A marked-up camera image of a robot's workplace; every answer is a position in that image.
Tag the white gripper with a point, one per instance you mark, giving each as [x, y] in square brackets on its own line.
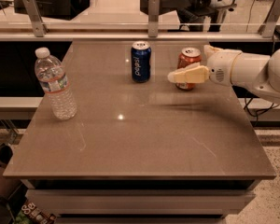
[221, 66]

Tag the red coke can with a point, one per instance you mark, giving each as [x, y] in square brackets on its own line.
[188, 56]

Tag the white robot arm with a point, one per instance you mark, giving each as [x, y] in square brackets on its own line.
[257, 73]

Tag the blue pepsi can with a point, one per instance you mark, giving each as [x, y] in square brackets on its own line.
[140, 56]

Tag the clear plastic water bottle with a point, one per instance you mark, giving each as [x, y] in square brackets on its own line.
[52, 77]

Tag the black office chair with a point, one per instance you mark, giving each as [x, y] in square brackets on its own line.
[214, 0]

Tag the colourful snack bag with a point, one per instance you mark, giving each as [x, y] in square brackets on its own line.
[31, 214]

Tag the brown bin with hole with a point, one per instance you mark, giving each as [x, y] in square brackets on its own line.
[7, 186]

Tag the right metal rail bracket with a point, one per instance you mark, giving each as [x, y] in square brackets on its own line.
[266, 30]

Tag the metal rail bracket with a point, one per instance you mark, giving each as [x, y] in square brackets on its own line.
[153, 17]
[38, 26]
[266, 30]

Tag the middle metal rail bracket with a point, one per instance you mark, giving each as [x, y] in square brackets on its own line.
[153, 17]

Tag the left metal rail bracket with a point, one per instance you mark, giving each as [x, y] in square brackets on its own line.
[38, 26]

